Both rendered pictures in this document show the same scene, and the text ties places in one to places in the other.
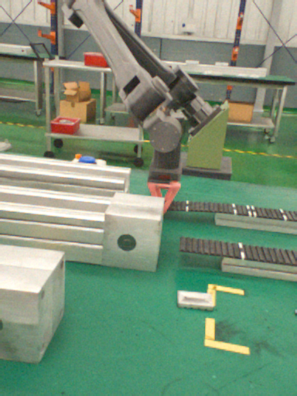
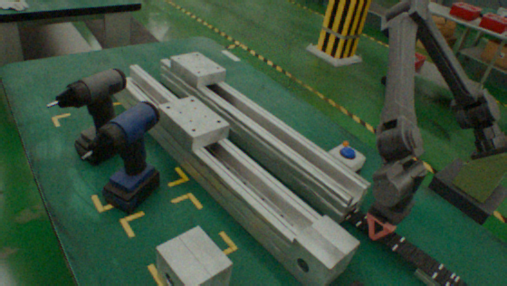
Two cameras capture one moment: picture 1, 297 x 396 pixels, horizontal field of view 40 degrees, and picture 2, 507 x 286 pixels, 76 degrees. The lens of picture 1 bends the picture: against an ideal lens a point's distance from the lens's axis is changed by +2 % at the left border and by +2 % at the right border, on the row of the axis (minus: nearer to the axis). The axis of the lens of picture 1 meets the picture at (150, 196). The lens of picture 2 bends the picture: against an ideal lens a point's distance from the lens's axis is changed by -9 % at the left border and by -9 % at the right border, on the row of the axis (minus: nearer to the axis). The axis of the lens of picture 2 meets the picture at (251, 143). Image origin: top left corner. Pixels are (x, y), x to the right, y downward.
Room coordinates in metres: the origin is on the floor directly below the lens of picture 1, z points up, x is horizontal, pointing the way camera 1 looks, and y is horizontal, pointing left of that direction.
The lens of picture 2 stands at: (0.16, -0.11, 1.38)
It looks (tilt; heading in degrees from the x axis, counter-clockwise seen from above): 35 degrees down; 37
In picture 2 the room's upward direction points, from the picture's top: 11 degrees clockwise
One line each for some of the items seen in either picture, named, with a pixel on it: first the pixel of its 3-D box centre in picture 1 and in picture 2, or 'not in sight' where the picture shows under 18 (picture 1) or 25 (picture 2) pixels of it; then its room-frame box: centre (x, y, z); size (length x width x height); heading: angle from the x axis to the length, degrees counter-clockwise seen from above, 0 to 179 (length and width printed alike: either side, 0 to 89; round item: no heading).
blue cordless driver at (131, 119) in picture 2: not in sight; (121, 164); (0.43, 0.41, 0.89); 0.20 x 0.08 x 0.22; 19
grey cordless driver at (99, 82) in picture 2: not in sight; (90, 119); (0.45, 0.60, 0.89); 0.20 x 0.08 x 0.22; 10
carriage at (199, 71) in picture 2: not in sight; (196, 72); (0.87, 0.70, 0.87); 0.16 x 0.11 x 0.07; 86
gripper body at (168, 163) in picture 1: (166, 156); (397, 196); (0.82, -0.03, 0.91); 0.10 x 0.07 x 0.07; 177
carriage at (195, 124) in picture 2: not in sight; (192, 125); (0.66, 0.47, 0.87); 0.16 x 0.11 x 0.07; 86
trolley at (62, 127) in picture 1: (93, 105); (443, 50); (3.94, 0.62, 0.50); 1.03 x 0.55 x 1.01; 94
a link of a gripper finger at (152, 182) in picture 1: (163, 190); (382, 222); (0.80, -0.03, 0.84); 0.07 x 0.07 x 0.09; 87
